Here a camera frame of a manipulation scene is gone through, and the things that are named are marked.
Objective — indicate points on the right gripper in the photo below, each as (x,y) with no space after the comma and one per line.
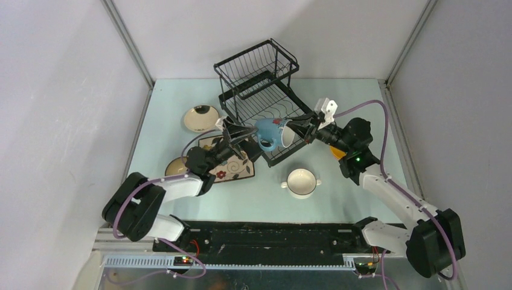
(314,129)

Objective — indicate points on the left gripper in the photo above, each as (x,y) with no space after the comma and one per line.
(228,141)

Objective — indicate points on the square floral ceramic plate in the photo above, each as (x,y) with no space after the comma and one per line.
(231,170)

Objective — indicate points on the blue floral mug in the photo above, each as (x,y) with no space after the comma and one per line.
(273,132)

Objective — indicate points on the white two-handled soup cup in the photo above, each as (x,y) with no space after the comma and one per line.
(301,183)

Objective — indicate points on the tan bowl with dark rim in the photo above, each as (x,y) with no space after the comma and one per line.
(176,167)

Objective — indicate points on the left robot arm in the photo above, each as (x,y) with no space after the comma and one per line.
(134,211)

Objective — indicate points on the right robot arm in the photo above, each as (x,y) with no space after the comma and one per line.
(431,239)

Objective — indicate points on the round cream plate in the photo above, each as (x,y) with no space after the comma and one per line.
(201,118)

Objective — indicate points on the yellow plastic bowl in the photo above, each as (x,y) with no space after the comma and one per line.
(337,153)

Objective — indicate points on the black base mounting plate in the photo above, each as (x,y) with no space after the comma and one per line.
(271,244)

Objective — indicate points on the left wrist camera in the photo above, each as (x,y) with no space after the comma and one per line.
(220,124)

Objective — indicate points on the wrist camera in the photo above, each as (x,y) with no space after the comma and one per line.
(325,110)
(220,124)

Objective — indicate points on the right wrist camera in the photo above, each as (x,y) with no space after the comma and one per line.
(325,110)

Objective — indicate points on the black wire dish rack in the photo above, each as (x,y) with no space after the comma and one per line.
(255,84)

